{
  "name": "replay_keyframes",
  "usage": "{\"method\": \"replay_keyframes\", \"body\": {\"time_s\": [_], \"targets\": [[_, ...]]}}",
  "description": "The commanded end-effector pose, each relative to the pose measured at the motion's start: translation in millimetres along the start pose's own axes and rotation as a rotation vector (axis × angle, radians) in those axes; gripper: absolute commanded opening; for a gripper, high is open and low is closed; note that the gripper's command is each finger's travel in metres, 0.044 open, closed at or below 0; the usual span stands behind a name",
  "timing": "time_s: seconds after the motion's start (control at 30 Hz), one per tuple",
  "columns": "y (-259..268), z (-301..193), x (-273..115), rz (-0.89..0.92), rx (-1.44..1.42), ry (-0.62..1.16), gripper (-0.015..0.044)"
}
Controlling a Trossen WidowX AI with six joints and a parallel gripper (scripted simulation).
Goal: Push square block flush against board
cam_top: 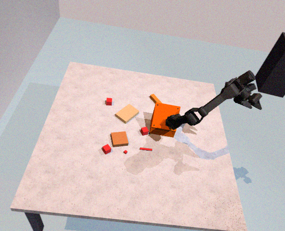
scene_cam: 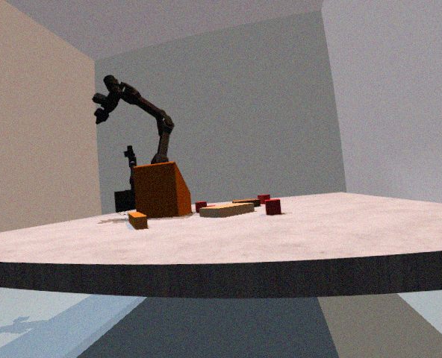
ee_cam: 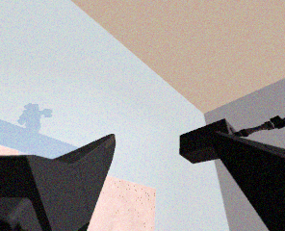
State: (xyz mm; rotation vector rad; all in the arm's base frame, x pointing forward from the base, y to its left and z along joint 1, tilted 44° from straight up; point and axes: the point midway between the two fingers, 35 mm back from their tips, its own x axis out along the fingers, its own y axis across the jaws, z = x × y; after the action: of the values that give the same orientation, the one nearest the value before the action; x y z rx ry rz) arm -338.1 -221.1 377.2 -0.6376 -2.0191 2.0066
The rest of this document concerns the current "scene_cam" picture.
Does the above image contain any red square block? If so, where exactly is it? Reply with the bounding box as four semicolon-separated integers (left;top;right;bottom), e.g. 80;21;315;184
195;201;207;213
258;195;270;204
265;199;281;216

